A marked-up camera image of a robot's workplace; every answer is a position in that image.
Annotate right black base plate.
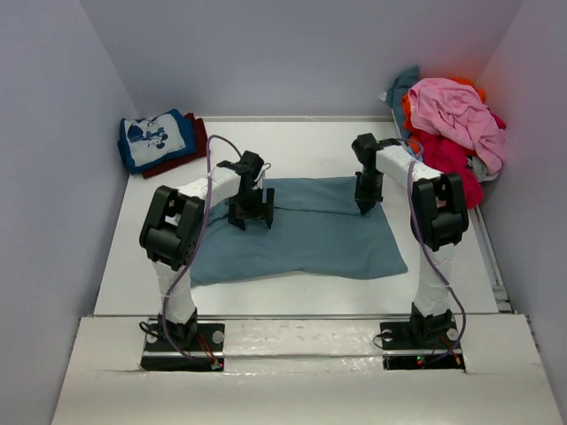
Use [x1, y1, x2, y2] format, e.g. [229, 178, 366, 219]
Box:
[372, 321, 466, 371]

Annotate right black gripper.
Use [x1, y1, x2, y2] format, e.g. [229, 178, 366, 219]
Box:
[355, 169, 384, 213]

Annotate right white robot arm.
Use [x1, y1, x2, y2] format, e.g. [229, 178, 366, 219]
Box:
[352, 134, 469, 351]

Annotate folded dark red t shirt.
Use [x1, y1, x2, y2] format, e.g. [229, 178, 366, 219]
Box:
[142, 112, 207, 179]

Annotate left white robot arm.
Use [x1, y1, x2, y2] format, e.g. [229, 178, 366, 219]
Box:
[139, 151, 275, 351]

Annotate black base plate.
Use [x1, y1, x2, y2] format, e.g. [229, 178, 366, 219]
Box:
[372, 321, 466, 371]
[138, 320, 225, 373]

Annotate pink t shirt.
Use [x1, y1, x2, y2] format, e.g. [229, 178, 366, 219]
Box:
[408, 78, 506, 174]

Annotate teal t shirt in pile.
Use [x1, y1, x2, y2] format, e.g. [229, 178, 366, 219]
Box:
[384, 66, 420, 137]

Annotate magenta t shirt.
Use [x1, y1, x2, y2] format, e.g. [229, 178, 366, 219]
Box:
[412, 127, 488, 209]

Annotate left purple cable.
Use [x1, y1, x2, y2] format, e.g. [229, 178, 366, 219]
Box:
[159, 135, 245, 367]

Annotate folded blue mickey t shirt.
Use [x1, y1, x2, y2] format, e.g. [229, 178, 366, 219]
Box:
[117, 109, 194, 174]

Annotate grey-blue t shirt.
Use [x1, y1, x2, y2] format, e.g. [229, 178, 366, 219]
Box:
[190, 176, 408, 286]

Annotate grey white t shirt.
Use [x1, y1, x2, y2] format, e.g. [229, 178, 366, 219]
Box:
[467, 156, 499, 182]

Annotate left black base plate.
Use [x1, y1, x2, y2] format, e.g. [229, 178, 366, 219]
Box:
[138, 320, 225, 373]

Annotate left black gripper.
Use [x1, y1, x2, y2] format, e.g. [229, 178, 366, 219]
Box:
[229, 187, 275, 231]

